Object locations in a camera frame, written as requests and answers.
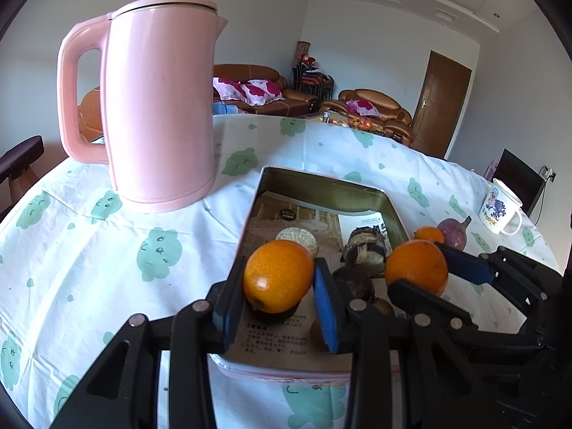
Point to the pink electric kettle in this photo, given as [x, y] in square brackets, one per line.
[156, 107]

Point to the white printed mug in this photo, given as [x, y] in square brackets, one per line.
[494, 208]

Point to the tall brown vase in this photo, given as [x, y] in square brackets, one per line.
[303, 51]

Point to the dark cushioned wooden stool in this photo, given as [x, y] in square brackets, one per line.
[20, 152]

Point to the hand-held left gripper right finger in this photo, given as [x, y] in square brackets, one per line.
[325, 313]

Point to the wall power socket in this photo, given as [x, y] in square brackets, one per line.
[551, 174]

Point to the wooden coffee table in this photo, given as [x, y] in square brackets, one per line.
[315, 117]

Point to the brown wooden door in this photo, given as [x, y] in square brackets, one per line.
[440, 107]

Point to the small yellow-brown round fruit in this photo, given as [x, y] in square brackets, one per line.
[318, 335]

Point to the dark brown passion fruit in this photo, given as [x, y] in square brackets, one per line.
[355, 283]

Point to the brown dried fruit shell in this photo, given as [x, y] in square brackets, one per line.
[277, 319]

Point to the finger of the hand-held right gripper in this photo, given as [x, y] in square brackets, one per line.
[420, 298]
[469, 266]

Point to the pink floral pillow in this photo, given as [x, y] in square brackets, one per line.
[263, 91]
[228, 89]
[361, 107]

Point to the orange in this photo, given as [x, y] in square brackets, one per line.
[429, 235]
[277, 277]
[415, 266]

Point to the brown leather sofa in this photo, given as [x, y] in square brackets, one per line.
[250, 71]

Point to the pink metal tin box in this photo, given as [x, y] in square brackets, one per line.
[321, 185]

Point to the purple pointed fruit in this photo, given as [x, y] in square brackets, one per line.
[453, 234]

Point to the brown leather armchair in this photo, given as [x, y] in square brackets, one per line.
[371, 96]
[91, 116]

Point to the printed paper leaflet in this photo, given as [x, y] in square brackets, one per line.
[326, 220]

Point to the blue checked blanket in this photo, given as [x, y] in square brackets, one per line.
[225, 109]

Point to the beige round fruit slice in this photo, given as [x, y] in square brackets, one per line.
[297, 237]

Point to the black television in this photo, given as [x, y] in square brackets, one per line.
[514, 174]

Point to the stacked dark chairs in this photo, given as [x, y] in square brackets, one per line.
[313, 82]

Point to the dark cut fruit shell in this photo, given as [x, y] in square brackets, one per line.
[364, 250]

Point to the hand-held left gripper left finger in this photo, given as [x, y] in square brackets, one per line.
[232, 317]

